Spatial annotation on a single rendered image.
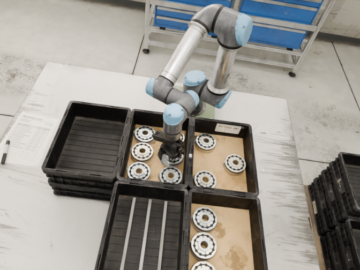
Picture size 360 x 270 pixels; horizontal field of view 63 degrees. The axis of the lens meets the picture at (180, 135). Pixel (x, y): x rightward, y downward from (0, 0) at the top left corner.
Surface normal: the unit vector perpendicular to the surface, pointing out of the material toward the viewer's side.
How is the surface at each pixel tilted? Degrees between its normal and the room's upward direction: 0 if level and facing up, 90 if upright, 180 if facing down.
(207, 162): 0
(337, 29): 90
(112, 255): 0
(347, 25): 90
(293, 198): 0
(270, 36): 90
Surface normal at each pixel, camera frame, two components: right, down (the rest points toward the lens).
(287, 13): -0.09, 0.77
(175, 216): 0.12, -0.61
